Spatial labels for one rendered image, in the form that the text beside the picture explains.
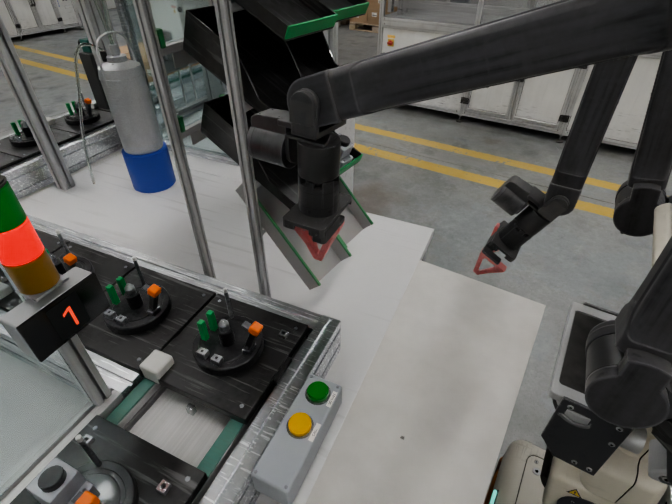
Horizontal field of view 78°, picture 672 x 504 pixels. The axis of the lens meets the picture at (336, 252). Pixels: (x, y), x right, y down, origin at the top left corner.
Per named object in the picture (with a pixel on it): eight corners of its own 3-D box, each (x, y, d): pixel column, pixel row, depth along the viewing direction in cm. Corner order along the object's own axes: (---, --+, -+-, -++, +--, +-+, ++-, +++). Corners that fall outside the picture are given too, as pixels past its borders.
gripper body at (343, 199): (281, 229, 59) (278, 183, 54) (314, 195, 66) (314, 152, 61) (322, 242, 57) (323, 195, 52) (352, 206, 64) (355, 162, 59)
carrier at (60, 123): (126, 119, 189) (117, 91, 182) (81, 138, 172) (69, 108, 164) (88, 111, 197) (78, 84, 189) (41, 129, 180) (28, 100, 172)
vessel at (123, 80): (172, 143, 154) (143, 29, 131) (144, 158, 144) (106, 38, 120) (143, 136, 159) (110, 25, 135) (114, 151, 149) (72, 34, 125)
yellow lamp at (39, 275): (68, 276, 58) (53, 249, 55) (35, 299, 55) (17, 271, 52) (44, 267, 60) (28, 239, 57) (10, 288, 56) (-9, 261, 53)
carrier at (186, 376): (308, 331, 91) (306, 289, 83) (246, 426, 74) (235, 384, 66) (218, 298, 99) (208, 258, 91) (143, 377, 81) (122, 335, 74)
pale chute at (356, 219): (363, 229, 115) (373, 223, 111) (336, 253, 106) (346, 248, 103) (303, 144, 111) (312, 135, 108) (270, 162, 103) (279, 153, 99)
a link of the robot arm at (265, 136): (314, 93, 46) (350, 79, 52) (232, 75, 50) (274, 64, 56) (311, 191, 52) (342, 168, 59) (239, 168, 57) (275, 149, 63)
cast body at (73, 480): (101, 494, 58) (82, 471, 53) (74, 526, 55) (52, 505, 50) (60, 468, 61) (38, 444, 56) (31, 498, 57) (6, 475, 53)
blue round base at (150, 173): (184, 178, 164) (175, 142, 154) (156, 197, 153) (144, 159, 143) (154, 171, 169) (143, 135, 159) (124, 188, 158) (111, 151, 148)
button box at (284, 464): (342, 403, 83) (342, 384, 79) (290, 509, 68) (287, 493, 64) (311, 390, 85) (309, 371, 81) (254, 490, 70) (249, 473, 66)
